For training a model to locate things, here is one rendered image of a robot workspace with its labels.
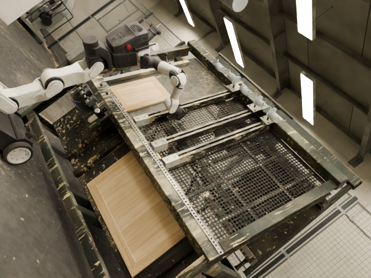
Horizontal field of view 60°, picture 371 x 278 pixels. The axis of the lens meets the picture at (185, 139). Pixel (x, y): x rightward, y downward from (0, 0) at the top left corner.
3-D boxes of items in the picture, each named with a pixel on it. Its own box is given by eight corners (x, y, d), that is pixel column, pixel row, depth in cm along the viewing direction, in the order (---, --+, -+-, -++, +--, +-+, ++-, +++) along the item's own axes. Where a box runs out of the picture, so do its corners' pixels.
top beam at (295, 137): (185, 48, 372) (187, 40, 365) (193, 47, 377) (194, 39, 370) (334, 191, 252) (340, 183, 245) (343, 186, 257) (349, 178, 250)
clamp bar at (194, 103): (131, 122, 275) (132, 100, 258) (238, 90, 329) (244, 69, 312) (136, 129, 270) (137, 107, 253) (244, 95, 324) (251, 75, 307)
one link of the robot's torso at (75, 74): (42, 84, 233) (101, 58, 245) (35, 70, 242) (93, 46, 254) (51, 99, 245) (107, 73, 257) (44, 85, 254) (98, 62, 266)
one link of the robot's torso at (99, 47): (85, 45, 233) (108, 38, 239) (79, 36, 240) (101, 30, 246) (92, 76, 254) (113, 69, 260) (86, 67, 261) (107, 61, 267)
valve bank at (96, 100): (61, 86, 287) (82, 69, 288) (70, 95, 299) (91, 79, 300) (80, 121, 260) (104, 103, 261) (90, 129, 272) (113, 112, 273)
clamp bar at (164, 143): (148, 146, 258) (150, 124, 241) (258, 108, 312) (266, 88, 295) (154, 155, 253) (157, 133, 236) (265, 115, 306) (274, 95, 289)
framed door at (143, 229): (87, 185, 279) (86, 184, 277) (138, 146, 281) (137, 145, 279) (133, 278, 230) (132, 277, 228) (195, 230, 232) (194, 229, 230)
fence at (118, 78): (102, 81, 309) (102, 78, 306) (186, 62, 352) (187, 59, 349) (105, 84, 306) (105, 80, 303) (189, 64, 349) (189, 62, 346)
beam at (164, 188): (81, 74, 321) (80, 65, 313) (93, 72, 327) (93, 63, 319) (206, 269, 201) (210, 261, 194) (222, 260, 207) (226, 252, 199)
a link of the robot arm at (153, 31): (150, 26, 311) (142, 34, 308) (151, 21, 301) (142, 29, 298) (160, 35, 311) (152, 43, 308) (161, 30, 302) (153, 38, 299)
